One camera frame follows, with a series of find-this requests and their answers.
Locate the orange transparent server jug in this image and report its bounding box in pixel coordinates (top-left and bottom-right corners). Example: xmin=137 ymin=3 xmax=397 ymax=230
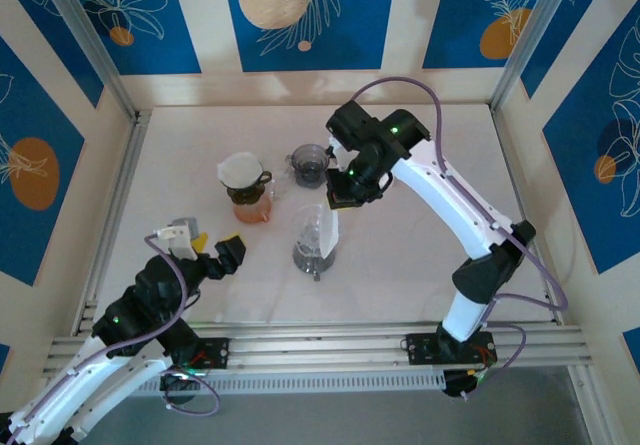
xmin=232 ymin=197 xmax=275 ymax=225

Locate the grey plastic dripper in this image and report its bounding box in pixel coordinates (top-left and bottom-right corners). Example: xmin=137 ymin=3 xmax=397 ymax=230
xmin=284 ymin=143 xmax=332 ymax=189

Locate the olive green plastic dripper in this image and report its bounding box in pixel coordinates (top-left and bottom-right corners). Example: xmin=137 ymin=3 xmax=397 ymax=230
xmin=225 ymin=169 xmax=274 ymax=205

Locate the white paper coffee filter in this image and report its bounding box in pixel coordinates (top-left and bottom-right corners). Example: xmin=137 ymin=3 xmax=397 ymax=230
xmin=216 ymin=151 xmax=265 ymax=190
xmin=314 ymin=204 xmax=341 ymax=259

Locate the clear plastic dripper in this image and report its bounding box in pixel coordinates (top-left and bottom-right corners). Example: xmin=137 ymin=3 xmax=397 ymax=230
xmin=291 ymin=203 xmax=341 ymax=261

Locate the clear server jug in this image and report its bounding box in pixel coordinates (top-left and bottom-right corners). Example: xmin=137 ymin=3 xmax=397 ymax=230
xmin=268 ymin=172 xmax=294 ymax=201

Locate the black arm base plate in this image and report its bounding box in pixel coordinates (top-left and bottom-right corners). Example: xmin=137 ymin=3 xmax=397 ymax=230
xmin=187 ymin=337 xmax=231 ymax=370
xmin=405 ymin=332 xmax=496 ymax=366

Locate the aluminium side rail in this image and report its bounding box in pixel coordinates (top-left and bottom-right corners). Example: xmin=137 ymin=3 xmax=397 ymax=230
xmin=489 ymin=107 xmax=594 ymax=445
xmin=74 ymin=109 xmax=154 ymax=336

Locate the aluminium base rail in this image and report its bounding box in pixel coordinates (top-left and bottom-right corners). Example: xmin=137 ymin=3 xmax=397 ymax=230
xmin=42 ymin=322 xmax=586 ymax=372

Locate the white slotted cable duct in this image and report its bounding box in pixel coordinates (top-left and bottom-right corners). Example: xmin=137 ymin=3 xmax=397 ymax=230
xmin=134 ymin=370 xmax=446 ymax=396

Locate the aluminium frame post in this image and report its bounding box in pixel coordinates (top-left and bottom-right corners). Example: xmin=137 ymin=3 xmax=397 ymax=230
xmin=489 ymin=0 xmax=576 ymax=111
xmin=34 ymin=0 xmax=141 ymax=124

